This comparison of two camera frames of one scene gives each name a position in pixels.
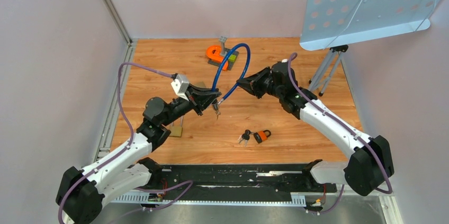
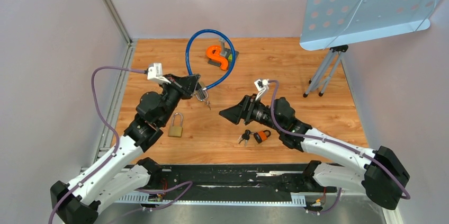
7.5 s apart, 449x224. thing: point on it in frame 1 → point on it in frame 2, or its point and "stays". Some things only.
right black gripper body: (263, 85) → (248, 116)
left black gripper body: (194, 101) → (176, 88)
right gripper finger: (245, 82) → (234, 114)
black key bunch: (245, 136) stays
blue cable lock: (214, 79) → (202, 93)
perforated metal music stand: (344, 7) stays
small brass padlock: (176, 131) stays
